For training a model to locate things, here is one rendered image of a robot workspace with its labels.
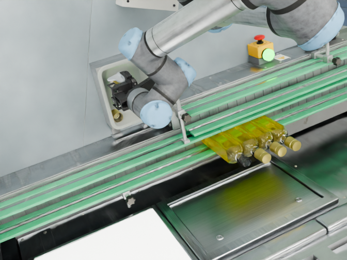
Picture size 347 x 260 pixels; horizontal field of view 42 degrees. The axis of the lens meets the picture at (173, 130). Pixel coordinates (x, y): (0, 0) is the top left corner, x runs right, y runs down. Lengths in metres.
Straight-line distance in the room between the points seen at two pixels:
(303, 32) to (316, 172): 0.74
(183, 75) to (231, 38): 0.56
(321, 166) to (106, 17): 0.89
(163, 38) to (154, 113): 0.20
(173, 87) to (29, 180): 0.58
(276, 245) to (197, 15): 0.66
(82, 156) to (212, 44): 0.61
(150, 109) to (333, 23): 0.48
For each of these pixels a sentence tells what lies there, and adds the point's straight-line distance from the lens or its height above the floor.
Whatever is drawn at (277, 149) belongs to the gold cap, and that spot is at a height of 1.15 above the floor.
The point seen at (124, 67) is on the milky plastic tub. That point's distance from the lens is 1.53.
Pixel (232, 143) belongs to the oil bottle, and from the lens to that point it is 1.46.
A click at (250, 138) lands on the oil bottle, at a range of 1.48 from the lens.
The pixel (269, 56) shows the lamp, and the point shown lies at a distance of 1.69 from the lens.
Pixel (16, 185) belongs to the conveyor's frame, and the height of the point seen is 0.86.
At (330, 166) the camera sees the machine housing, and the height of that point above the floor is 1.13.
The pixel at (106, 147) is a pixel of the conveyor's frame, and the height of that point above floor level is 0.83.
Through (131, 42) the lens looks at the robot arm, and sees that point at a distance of 1.11.
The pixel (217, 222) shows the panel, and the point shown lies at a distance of 1.40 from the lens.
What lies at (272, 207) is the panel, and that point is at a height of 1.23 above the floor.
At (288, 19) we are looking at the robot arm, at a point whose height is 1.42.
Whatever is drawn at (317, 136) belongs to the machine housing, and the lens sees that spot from 1.85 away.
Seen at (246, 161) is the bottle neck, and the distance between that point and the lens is 1.43.
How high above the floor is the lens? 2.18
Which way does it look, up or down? 57 degrees down
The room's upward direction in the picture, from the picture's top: 130 degrees clockwise
